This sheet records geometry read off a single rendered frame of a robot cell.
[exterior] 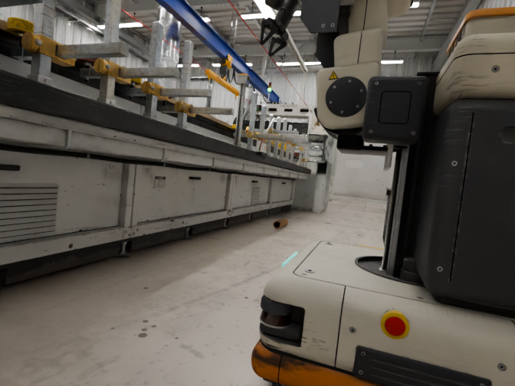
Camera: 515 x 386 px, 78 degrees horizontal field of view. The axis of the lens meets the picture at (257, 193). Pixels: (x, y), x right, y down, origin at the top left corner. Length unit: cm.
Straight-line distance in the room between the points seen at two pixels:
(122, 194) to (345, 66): 127
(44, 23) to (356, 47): 88
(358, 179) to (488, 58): 1086
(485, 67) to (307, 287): 54
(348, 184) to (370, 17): 1067
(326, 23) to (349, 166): 1072
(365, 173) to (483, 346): 1091
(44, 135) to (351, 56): 93
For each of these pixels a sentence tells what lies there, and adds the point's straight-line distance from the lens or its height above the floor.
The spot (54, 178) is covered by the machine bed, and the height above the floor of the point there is 41.
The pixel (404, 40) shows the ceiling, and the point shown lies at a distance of 1123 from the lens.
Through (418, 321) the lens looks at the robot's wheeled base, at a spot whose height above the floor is 26.
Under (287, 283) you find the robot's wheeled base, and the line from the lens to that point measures 73.
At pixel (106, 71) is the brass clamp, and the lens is 133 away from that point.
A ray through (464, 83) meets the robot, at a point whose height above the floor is 71.
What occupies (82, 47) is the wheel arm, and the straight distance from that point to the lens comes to 113.
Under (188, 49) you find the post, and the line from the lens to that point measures 180.
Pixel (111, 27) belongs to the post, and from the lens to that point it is 139.
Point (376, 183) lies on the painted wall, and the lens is 1154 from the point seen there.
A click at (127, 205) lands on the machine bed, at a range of 176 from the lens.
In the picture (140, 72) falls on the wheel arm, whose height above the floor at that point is 83.
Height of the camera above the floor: 50
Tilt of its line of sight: 3 degrees down
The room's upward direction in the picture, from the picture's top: 6 degrees clockwise
